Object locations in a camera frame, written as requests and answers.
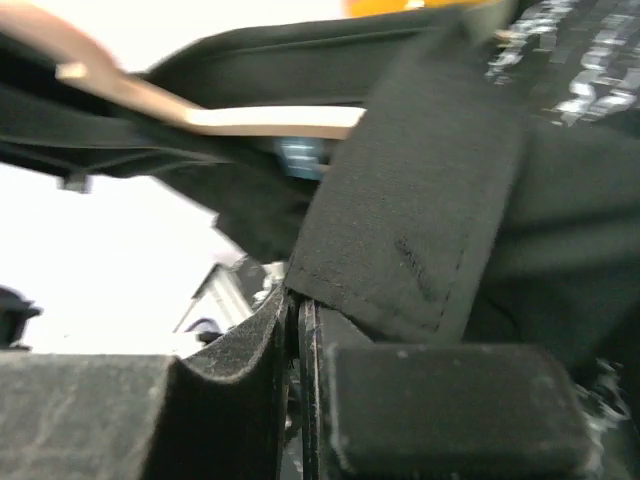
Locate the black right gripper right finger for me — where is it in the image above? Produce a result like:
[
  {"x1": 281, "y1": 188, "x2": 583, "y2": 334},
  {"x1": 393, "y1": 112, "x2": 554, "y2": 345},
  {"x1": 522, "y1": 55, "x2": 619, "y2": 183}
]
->
[{"x1": 297, "y1": 300, "x2": 594, "y2": 479}]

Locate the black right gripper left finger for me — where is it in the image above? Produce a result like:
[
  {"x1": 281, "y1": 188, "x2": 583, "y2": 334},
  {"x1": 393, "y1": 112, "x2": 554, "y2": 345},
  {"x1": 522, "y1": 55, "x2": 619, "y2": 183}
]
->
[{"x1": 1, "y1": 291, "x2": 285, "y2": 479}]

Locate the black button shirt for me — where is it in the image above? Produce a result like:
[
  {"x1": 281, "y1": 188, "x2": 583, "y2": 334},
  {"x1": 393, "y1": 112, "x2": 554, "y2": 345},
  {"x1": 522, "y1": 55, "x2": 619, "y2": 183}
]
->
[{"x1": 0, "y1": 0, "x2": 640, "y2": 386}]

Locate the beige plastic hanger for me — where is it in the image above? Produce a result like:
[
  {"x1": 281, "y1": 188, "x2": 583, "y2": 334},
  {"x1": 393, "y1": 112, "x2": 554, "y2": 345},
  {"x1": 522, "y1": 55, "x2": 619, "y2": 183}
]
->
[{"x1": 1, "y1": 1, "x2": 366, "y2": 140}]

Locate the round pastel drawer box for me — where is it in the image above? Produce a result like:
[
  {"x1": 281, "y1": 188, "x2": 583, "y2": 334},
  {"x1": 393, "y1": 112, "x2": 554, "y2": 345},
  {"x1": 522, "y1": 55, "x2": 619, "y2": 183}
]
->
[{"x1": 342, "y1": 0, "x2": 491, "y2": 18}]

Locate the aluminium table frame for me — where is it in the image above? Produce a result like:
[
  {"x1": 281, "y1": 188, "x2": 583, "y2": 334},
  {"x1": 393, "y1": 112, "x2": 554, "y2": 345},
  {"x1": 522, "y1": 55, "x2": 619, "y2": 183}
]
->
[{"x1": 173, "y1": 256, "x2": 286, "y2": 335}]

